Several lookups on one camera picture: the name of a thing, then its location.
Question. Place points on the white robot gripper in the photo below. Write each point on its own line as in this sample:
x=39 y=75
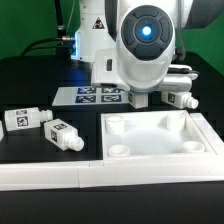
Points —
x=179 y=78

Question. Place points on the white square tabletop part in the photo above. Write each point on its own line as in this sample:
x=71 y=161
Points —
x=141 y=135

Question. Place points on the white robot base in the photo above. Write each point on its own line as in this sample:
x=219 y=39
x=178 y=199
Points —
x=92 y=34

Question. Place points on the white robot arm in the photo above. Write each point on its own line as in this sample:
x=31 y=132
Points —
x=144 y=33

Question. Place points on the white sheet with markers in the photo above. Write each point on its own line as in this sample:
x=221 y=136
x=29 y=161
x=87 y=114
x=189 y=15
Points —
x=88 y=95

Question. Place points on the white U-shaped fence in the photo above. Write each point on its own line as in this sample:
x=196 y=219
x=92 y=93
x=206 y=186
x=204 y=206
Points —
x=29 y=161

